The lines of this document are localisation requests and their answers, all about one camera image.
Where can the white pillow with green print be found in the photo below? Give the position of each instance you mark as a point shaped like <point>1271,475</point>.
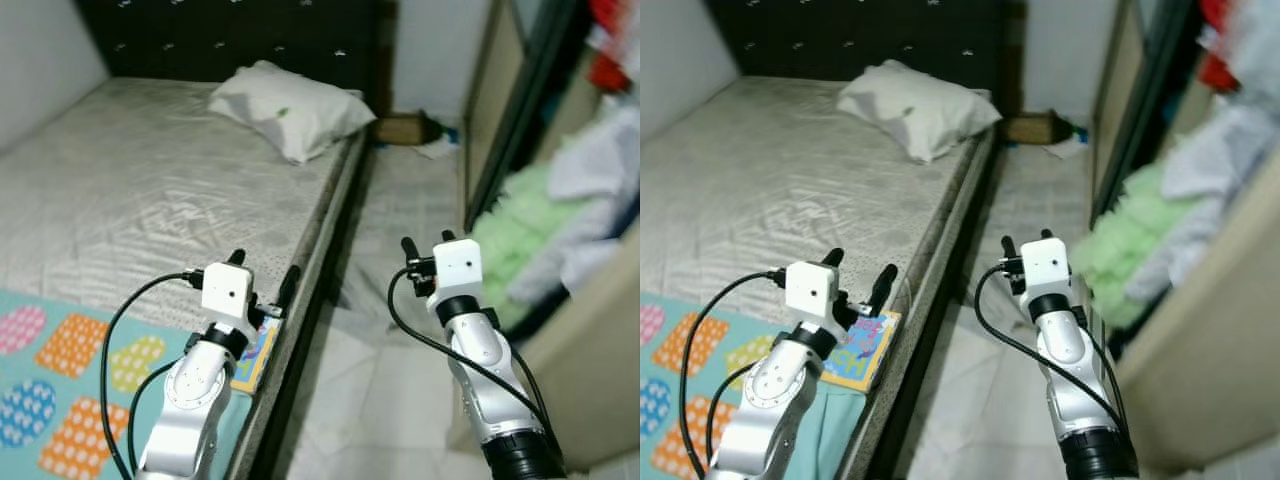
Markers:
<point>290,110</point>
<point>915,110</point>

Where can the colourful children's board book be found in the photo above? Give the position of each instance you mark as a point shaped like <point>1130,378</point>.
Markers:
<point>258,360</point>
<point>870,355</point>

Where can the dark tufted studded headboard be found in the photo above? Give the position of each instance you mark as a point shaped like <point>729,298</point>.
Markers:
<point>230,35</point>
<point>860,35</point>

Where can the green fluffy cloth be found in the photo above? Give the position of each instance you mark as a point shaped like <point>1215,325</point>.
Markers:
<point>520,230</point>
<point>1120,240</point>

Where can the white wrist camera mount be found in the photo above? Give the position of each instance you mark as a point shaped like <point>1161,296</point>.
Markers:
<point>458,268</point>
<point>812,290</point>
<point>225,290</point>
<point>1045,265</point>

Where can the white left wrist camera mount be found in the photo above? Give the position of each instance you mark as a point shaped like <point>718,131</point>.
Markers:
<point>225,290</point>
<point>812,290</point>

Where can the teal patterned blanket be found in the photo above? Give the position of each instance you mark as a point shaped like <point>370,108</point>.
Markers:
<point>680,380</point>
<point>60,400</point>

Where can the pale grey clothes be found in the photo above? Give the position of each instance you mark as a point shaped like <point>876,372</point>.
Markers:
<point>1200,170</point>
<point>600,160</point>

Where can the beige wooden wardrobe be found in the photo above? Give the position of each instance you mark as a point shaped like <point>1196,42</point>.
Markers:
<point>600,390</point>
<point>1210,380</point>

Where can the red cloth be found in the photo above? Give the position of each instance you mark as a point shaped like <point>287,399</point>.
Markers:
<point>605,70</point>
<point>1215,70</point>

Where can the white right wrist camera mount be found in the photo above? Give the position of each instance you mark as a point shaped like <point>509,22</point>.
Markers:
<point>1045,265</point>
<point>458,268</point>

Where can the grey quilted mattress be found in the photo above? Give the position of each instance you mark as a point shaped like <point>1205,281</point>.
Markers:
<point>150,180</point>
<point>780,180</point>

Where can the white paper scrap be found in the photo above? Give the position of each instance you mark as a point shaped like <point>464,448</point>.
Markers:
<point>435,148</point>

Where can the brown cardboard box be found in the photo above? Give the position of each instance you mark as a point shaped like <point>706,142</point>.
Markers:
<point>400,130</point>
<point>1030,130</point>

